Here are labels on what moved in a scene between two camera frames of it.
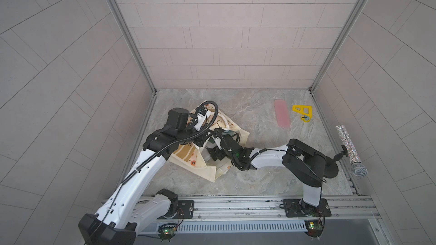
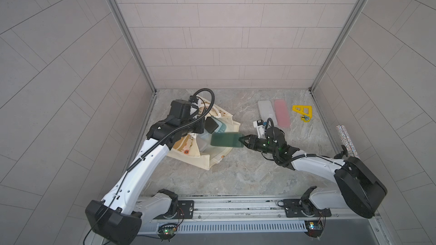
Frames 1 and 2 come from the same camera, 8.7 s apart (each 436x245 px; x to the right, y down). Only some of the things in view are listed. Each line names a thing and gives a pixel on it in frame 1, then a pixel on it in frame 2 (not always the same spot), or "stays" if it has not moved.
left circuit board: x=166 y=231 stays
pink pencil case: x=282 y=113 stays
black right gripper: x=217 y=149 → x=252 y=140
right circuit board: x=314 y=228 stays
